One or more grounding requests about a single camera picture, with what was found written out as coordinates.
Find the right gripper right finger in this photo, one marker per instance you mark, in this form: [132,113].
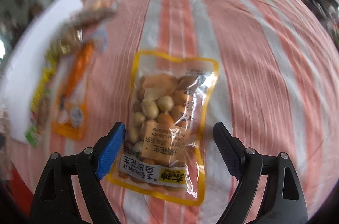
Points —
[283,200]

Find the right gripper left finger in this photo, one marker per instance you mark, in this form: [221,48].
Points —
[54,200]

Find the yellow peanut packet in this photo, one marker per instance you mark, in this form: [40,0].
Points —
[160,155]

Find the orange clear snack packet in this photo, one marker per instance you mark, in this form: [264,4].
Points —
[70,108]

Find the yellow red snack packet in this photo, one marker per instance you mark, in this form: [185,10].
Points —
[40,106]

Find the striped pink tablecloth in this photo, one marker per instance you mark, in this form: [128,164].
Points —
[277,91]

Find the white cardboard box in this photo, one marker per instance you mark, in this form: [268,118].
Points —
[23,69]

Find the gold foil snack bag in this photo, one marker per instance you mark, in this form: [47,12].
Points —
[69,41]

